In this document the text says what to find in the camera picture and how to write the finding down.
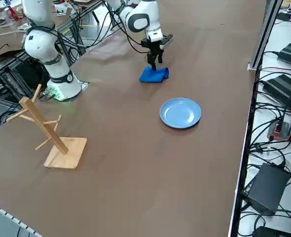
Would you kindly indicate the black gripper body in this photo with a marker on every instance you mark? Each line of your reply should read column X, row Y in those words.
column 154, row 47

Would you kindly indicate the blue cloth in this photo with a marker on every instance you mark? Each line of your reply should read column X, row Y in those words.
column 153, row 75

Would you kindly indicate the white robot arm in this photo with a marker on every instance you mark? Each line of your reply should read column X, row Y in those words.
column 39, row 44

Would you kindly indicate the light blue plastic plate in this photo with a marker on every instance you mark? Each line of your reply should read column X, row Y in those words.
column 180, row 113

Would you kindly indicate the wooden cup rack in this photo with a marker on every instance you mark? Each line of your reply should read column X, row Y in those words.
column 69, row 153

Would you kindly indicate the large black power adapter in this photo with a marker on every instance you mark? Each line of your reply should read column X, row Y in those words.
column 286, row 91

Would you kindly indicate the red clamp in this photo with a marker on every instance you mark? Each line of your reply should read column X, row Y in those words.
column 13, row 13

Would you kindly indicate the black power supply box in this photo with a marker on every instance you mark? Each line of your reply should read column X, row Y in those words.
column 266, row 187

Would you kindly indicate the grey device with ribbed edge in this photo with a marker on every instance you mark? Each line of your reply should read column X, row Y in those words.
column 2, row 222

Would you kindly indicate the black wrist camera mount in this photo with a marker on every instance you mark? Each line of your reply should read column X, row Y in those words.
column 167, row 40

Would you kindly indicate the metal base plate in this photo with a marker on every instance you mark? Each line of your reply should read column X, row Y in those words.
column 83, row 85

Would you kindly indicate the aluminium camera post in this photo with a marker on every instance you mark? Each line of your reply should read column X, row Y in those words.
column 264, row 37

